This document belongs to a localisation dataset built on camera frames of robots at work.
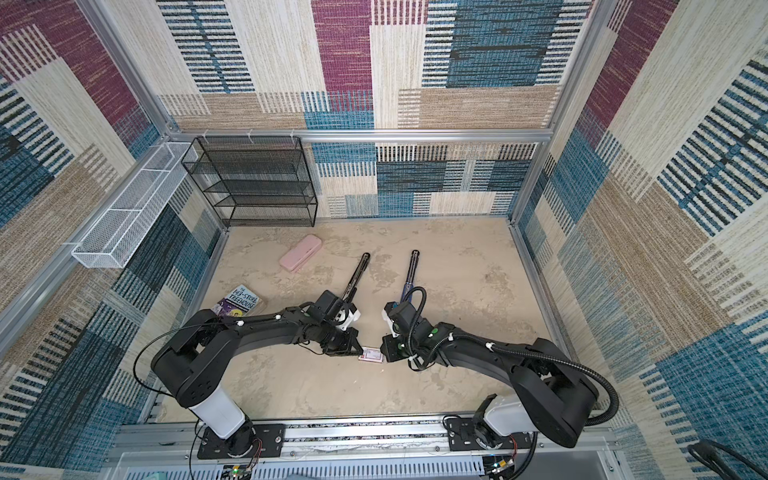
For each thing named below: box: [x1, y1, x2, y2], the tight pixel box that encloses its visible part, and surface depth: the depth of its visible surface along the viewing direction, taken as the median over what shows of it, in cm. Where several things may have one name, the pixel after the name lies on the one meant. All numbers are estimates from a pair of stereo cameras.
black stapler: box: [341, 252, 371, 303], surface depth 104 cm
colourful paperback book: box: [211, 284, 260, 317], surface depth 98 cm
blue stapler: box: [400, 250, 420, 303], surface depth 104 cm
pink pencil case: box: [279, 235, 323, 273], surface depth 111 cm
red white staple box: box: [358, 347, 384, 364], surface depth 87 cm
